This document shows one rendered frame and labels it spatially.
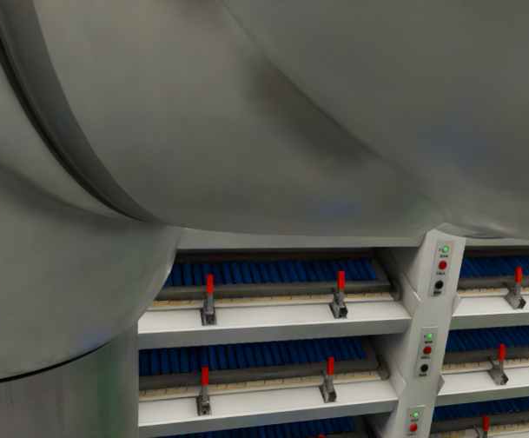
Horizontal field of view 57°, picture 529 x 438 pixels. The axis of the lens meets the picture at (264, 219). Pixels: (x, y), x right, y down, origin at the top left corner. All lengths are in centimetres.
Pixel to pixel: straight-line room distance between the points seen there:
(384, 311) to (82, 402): 93
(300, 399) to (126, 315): 95
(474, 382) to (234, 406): 57
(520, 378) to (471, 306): 27
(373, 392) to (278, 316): 30
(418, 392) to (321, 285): 33
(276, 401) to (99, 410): 91
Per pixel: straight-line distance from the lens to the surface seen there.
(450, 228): 64
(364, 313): 104
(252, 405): 107
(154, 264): 16
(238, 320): 95
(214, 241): 88
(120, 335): 18
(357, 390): 115
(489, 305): 122
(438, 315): 111
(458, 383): 127
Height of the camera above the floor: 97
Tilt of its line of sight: 15 degrees down
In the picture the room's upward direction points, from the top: 4 degrees clockwise
